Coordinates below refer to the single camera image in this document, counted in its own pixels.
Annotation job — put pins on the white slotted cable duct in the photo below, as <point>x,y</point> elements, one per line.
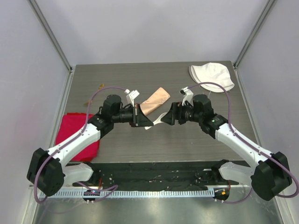
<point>83,193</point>

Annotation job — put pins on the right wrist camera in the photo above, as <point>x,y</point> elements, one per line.
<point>187,95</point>

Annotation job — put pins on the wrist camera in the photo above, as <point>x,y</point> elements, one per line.
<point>131,96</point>
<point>187,95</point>

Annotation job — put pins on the white spoon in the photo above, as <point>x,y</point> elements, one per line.
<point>157,121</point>

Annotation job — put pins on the aluminium frame post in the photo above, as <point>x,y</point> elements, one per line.
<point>45,25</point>
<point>255,30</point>

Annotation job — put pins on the left aluminium frame post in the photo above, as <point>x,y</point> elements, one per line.
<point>45,25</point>

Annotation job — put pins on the right aluminium frame post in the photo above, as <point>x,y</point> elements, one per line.
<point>255,30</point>

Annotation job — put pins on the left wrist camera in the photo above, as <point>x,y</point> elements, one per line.
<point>131,96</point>

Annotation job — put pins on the white bucket hat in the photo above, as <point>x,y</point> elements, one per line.
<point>212,73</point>

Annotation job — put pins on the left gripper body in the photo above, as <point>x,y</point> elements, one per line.
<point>125,115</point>

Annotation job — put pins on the gold fork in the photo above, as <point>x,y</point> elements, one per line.
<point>100,87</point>

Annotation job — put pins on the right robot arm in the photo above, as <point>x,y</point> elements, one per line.
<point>267,173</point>

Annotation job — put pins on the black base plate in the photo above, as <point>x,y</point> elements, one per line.
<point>157,176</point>

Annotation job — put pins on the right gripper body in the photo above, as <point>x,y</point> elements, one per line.
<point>187,114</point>

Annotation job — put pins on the peach cloth napkin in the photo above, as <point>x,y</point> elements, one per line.
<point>158,98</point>

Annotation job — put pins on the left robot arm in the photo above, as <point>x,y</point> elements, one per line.
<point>49,170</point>

